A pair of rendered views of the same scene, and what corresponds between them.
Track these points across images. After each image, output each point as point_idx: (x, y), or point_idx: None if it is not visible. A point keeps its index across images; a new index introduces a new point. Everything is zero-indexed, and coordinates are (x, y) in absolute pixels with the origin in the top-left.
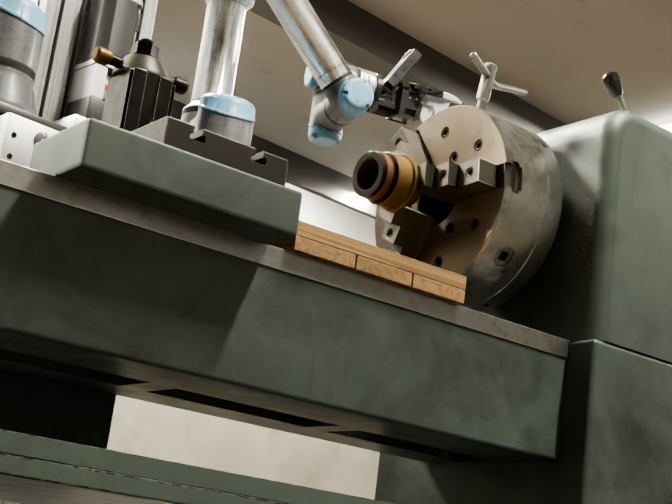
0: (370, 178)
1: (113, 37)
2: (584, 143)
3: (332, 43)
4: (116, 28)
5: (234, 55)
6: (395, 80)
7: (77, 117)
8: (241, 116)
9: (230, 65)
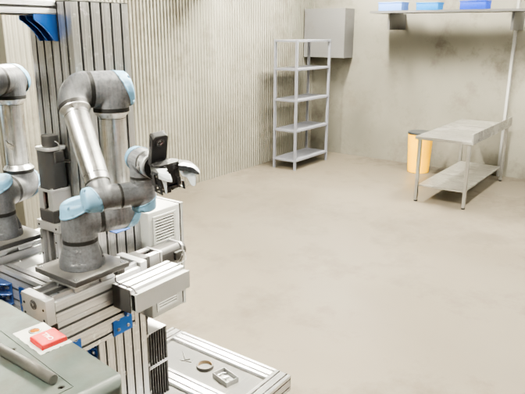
0: None
1: (40, 174)
2: None
3: (82, 160)
4: (40, 169)
5: (106, 155)
6: (149, 162)
7: (37, 220)
8: (62, 219)
9: (105, 162)
